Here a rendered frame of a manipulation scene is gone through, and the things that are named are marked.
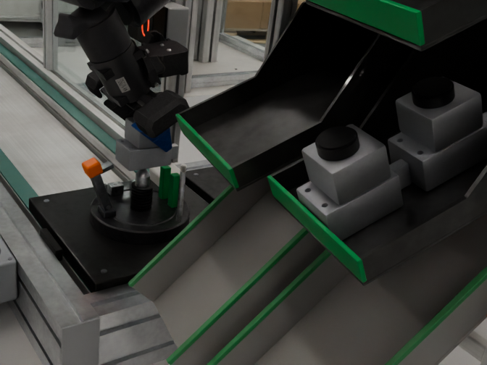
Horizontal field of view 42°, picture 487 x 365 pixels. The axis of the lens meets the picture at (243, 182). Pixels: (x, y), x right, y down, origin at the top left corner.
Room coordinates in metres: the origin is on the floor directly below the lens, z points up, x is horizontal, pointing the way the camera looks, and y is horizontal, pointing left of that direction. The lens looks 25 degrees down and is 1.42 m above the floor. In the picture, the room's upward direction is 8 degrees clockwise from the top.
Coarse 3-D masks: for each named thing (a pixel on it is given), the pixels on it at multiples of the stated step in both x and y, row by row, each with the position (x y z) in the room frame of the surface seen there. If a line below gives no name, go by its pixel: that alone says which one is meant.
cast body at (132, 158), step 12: (132, 120) 0.79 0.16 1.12; (132, 132) 0.78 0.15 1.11; (120, 144) 0.78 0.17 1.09; (132, 144) 0.78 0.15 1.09; (144, 144) 0.77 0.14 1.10; (120, 156) 0.77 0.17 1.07; (132, 156) 0.76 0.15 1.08; (144, 156) 0.77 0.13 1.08; (156, 156) 0.78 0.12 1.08; (168, 156) 0.79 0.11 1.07; (132, 168) 0.76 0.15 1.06; (144, 168) 0.77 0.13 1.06
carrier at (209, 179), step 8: (208, 168) 1.00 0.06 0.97; (192, 176) 0.96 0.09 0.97; (200, 176) 0.96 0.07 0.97; (208, 176) 0.97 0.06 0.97; (216, 176) 0.97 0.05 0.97; (192, 184) 0.94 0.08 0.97; (200, 184) 0.93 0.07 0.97; (208, 184) 0.94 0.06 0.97; (216, 184) 0.94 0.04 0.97; (224, 184) 0.94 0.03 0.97; (200, 192) 0.92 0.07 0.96; (208, 192) 0.91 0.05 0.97; (216, 192) 0.91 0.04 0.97; (208, 200) 0.90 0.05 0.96
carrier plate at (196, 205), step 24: (72, 192) 0.84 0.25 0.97; (192, 192) 0.90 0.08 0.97; (48, 216) 0.76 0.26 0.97; (72, 216) 0.77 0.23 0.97; (192, 216) 0.82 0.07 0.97; (72, 240) 0.71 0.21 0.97; (96, 240) 0.72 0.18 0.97; (72, 264) 0.68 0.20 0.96; (96, 264) 0.66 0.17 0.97; (120, 264) 0.67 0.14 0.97; (144, 264) 0.68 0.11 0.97; (96, 288) 0.62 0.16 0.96
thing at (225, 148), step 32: (288, 32) 0.64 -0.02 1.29; (320, 32) 0.66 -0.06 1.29; (352, 32) 0.67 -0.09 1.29; (288, 64) 0.64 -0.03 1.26; (320, 64) 0.66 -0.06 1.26; (352, 64) 0.64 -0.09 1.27; (384, 64) 0.54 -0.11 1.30; (224, 96) 0.61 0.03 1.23; (256, 96) 0.62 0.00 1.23; (288, 96) 0.61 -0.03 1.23; (320, 96) 0.59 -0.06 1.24; (352, 96) 0.52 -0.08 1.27; (192, 128) 0.55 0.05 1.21; (224, 128) 0.58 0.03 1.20; (256, 128) 0.56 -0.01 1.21; (288, 128) 0.55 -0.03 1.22; (320, 128) 0.51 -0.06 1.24; (224, 160) 0.49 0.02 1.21; (256, 160) 0.48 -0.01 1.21; (288, 160) 0.50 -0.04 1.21
